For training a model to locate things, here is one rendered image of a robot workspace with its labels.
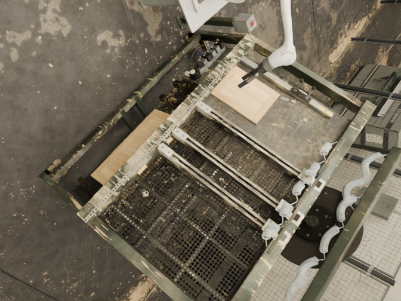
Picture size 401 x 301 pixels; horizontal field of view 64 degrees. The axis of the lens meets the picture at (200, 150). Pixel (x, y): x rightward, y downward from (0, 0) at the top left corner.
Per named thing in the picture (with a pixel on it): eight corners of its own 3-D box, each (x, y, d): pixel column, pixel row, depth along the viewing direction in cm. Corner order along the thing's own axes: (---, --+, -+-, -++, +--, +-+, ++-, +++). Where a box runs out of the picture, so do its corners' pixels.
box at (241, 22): (238, 12, 295) (253, 13, 283) (241, 24, 303) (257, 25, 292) (230, 20, 291) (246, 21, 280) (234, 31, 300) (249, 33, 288)
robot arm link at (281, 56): (273, 68, 215) (279, 68, 226) (293, 55, 206) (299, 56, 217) (265, 54, 216) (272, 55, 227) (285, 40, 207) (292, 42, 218)
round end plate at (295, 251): (295, 171, 320) (380, 203, 268) (296, 174, 324) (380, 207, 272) (249, 235, 294) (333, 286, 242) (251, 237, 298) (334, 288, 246)
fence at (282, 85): (242, 58, 299) (243, 55, 296) (332, 115, 279) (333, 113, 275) (239, 61, 298) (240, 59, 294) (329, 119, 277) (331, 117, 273)
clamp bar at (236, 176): (178, 128, 269) (177, 114, 247) (299, 217, 243) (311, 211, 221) (170, 137, 266) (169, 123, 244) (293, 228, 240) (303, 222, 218)
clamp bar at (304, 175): (201, 103, 279) (203, 88, 257) (320, 186, 254) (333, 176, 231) (194, 111, 276) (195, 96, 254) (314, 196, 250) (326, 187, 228)
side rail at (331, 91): (256, 46, 313) (258, 38, 303) (357, 108, 289) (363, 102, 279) (253, 50, 311) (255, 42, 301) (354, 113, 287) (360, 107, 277)
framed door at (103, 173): (156, 110, 327) (154, 108, 326) (193, 124, 291) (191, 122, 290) (91, 176, 298) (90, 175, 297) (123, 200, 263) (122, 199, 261)
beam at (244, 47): (246, 39, 315) (248, 31, 305) (256, 46, 313) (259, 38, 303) (80, 217, 245) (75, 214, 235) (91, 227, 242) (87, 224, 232)
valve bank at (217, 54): (209, 33, 303) (228, 35, 287) (215, 46, 313) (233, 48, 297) (175, 67, 287) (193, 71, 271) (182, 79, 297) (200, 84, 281)
